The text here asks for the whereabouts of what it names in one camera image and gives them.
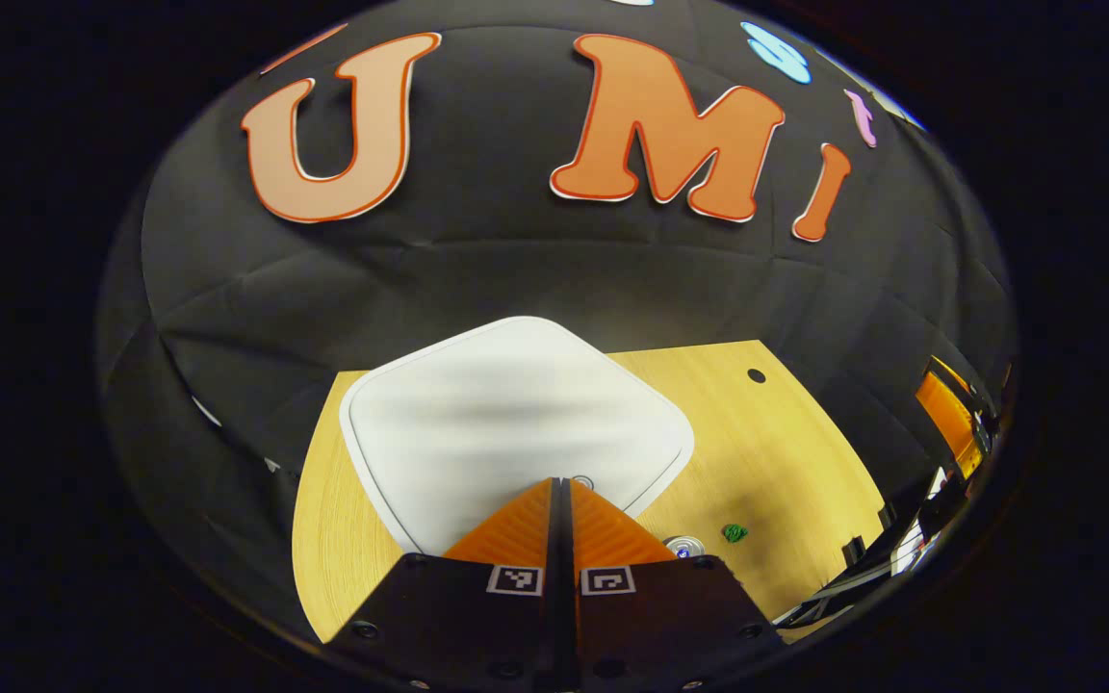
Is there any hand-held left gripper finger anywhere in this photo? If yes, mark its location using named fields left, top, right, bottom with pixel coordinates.
left=323, top=478, right=563, bottom=693
left=562, top=478, right=787, bottom=693

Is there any white desktop garbage bin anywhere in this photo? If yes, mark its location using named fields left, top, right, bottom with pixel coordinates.
left=338, top=316, right=696, bottom=557

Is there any black backdrop cloth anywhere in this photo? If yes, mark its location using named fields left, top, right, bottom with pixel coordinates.
left=97, top=0, right=1018, bottom=636

